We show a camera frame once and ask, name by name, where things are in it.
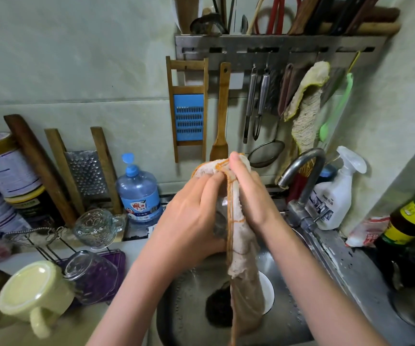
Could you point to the person's right hand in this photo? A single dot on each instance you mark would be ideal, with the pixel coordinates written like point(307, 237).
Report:
point(254, 198)

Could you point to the person's left hand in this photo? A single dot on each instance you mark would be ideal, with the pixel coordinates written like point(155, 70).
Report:
point(186, 227)

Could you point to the beige dish cloth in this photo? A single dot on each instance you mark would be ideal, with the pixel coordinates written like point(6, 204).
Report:
point(243, 263)

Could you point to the small clear glass cup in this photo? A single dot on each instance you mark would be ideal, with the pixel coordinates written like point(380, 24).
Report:
point(96, 227)

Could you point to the yellow mug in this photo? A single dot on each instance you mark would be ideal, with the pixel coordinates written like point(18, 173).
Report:
point(34, 295)

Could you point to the person's left forearm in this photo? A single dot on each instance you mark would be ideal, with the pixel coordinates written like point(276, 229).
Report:
point(128, 306)

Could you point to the person's right forearm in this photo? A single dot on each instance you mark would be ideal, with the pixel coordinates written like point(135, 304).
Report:
point(323, 292)

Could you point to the red container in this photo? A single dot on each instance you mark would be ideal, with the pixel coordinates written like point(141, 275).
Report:
point(297, 187)

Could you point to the mesh strainer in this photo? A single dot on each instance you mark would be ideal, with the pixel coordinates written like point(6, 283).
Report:
point(265, 153)

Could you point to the metal faucet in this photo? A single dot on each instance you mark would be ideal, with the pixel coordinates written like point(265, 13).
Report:
point(297, 165)

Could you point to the small blue water bottle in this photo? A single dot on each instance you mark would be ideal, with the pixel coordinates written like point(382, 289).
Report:
point(138, 194)

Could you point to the blue capped bottle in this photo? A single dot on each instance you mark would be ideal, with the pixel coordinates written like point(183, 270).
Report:
point(326, 173)

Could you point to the purple plastic tray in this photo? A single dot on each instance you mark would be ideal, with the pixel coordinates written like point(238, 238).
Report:
point(117, 266)

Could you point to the white spray bottle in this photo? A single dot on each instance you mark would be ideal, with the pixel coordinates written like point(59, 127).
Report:
point(335, 194)

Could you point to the wooden spatula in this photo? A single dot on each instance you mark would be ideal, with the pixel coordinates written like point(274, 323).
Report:
point(220, 115)

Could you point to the metal peeler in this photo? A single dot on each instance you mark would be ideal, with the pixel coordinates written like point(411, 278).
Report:
point(249, 104)
point(261, 101)

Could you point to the white plate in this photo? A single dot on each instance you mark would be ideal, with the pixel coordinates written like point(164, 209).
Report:
point(267, 292)

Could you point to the wooden slicer with blue blade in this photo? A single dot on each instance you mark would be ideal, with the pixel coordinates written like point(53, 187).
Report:
point(188, 111)

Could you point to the stainless steel sink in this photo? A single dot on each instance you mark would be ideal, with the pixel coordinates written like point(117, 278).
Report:
point(323, 284)

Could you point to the wooden framed metal grater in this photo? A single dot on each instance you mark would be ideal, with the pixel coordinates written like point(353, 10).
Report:
point(85, 173)

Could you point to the pink and white plastic bag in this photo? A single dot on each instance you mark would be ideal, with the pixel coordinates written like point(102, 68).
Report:
point(368, 230)

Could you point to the wooden rolling pin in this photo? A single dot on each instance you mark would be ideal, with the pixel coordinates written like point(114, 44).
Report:
point(42, 169)

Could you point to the dark bottle with yellow label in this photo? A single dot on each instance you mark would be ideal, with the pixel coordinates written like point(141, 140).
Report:
point(413, 216)

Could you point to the dark metal ladle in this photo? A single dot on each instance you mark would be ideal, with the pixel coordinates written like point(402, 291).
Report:
point(206, 25)

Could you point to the stack of labelled tin cans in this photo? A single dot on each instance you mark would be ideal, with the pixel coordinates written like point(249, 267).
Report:
point(2, 183)

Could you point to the bundle of dark chopsticks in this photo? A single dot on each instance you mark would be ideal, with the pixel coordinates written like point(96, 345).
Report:
point(220, 9)

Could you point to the wooden scoop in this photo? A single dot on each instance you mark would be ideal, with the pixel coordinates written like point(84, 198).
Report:
point(186, 10)

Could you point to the wall mounted metal utensil rack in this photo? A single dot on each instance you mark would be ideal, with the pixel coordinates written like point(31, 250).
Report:
point(279, 48)

